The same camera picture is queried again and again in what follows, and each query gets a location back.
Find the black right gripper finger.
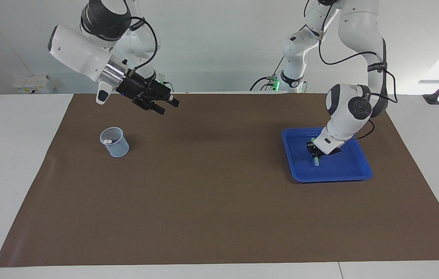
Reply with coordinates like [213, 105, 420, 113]
[153, 83, 180, 107]
[132, 96, 166, 116]

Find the green marker pen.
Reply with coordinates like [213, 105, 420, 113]
[310, 137, 319, 167]

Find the blue plastic tray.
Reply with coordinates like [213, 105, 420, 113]
[282, 127, 373, 183]

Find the translucent plastic cup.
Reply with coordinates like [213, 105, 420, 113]
[100, 127, 130, 158]

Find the brown table mat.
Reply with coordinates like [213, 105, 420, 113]
[0, 93, 439, 268]

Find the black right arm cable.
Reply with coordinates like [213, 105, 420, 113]
[126, 17, 160, 77]

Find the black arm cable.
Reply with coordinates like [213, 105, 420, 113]
[126, 17, 160, 77]
[304, 0, 399, 140]

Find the black left base cable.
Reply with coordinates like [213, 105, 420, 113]
[250, 56, 285, 92]

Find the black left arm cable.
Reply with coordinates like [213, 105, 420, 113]
[304, 0, 399, 140]

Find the white wall socket box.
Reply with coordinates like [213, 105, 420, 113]
[12, 74, 55, 95]

